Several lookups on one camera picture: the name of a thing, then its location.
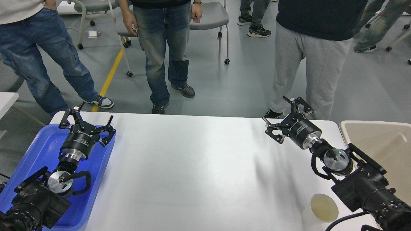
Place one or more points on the white side table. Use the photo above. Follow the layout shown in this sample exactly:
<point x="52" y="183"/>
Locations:
<point x="7" y="99"/>

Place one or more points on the white paper cup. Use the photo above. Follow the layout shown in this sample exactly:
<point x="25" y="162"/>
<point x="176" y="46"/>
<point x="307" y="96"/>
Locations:
<point x="321" y="209"/>

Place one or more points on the person in faded jeans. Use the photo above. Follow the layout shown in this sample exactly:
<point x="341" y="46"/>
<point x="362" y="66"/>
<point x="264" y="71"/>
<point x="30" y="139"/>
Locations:
<point x="162" y="27"/>

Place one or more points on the person in grey sweatpants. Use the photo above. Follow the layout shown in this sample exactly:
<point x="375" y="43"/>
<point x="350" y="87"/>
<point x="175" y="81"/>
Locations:
<point x="321" y="32"/>

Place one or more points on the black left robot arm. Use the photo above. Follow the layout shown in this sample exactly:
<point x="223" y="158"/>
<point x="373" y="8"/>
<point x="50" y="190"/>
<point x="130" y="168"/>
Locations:
<point x="56" y="182"/>

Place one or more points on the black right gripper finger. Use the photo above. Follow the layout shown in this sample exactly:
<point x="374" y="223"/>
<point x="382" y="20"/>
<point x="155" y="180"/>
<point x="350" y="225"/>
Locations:
<point x="299" y="109"/>
<point x="270" y="128"/>

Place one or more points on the person in blue jeans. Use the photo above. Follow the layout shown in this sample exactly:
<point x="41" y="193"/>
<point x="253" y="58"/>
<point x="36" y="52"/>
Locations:
<point x="26" y="26"/>

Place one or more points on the grey chair middle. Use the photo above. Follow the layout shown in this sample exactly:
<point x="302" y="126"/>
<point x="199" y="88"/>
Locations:
<point x="124" y="40"/>

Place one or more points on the grey chair left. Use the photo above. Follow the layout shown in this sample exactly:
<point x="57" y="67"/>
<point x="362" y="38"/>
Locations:
<point x="91" y="9"/>

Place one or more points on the person with black sneakers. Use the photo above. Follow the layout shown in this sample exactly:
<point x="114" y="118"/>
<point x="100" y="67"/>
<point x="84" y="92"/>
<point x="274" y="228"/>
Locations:
<point x="252" y="12"/>

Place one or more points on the beige plastic bin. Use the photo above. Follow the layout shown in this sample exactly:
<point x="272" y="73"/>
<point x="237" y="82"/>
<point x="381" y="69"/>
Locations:
<point x="389" y="144"/>

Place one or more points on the grey chair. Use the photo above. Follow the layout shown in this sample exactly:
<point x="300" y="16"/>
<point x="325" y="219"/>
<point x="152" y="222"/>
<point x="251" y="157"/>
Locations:
<point x="215" y="15"/>
<point x="124" y="40"/>
<point x="91" y="9"/>

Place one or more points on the person in olive trousers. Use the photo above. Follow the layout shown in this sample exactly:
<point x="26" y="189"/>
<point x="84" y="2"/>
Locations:
<point x="391" y="13"/>

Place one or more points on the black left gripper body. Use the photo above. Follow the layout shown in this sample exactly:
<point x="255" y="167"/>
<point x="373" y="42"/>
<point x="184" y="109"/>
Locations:
<point x="79" y="144"/>

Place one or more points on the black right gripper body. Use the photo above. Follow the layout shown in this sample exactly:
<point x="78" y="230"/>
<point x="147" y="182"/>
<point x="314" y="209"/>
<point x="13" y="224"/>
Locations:
<point x="302" y="132"/>

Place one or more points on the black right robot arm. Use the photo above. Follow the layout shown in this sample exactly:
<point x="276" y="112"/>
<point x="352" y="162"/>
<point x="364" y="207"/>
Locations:
<point x="359" y="180"/>

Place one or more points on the white power adapter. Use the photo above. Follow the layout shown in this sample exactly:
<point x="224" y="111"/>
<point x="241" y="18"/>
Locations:
<point x="92" y="34"/>

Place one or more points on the grey chair right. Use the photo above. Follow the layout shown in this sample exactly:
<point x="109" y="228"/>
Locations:
<point x="215" y="15"/>

